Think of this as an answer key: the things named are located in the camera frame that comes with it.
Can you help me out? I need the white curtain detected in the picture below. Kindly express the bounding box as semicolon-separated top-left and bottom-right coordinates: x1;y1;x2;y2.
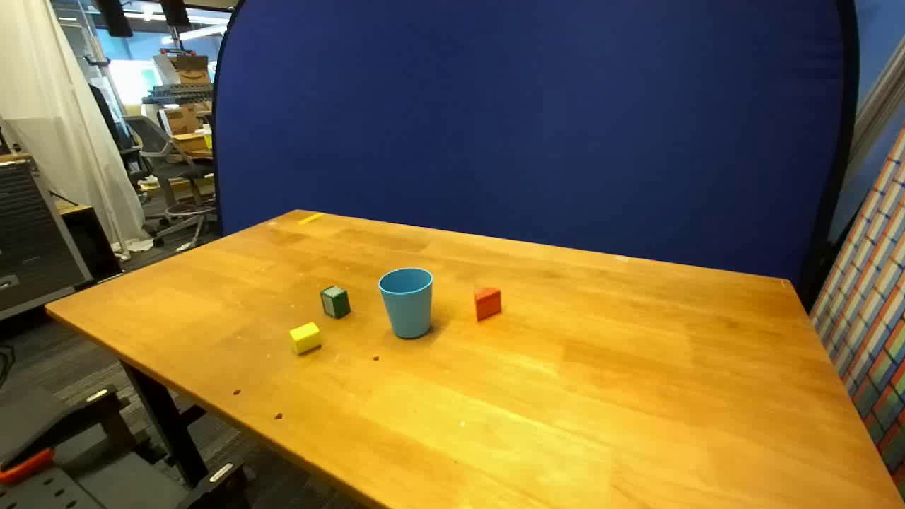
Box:
0;0;155;258

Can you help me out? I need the multicolour checkered panel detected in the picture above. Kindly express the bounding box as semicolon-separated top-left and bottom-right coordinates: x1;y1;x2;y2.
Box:
810;123;905;492

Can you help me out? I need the blue fabric backdrop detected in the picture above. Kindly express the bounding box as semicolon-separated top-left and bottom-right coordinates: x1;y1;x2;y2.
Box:
213;0;863;304

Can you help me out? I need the shelf with cardboard boxes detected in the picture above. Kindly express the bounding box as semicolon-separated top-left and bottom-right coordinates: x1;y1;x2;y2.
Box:
142;50;219;164

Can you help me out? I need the black floor equipment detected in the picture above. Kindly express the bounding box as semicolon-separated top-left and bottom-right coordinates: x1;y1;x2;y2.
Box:
0;381;250;509

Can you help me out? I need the red handled tool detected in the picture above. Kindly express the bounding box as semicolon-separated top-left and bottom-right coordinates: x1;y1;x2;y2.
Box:
0;446;57;490

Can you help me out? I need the black table leg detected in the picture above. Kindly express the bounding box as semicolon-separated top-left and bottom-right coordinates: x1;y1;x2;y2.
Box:
118;359;213;490

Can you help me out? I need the yellow wooden block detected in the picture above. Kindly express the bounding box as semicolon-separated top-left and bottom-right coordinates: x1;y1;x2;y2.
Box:
288;318;326;359

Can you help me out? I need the green wooden block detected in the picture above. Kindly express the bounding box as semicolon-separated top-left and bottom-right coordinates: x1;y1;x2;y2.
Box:
318;283;353;321

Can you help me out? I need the black equipment case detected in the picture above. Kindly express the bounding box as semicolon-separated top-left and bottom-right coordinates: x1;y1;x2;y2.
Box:
0;152;97;321

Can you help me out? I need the red wooden block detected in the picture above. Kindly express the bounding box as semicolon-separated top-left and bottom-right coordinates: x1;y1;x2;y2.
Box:
473;284;507;324

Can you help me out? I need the blue plastic cup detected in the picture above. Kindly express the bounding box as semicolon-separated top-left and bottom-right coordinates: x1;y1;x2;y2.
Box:
376;266;438;341

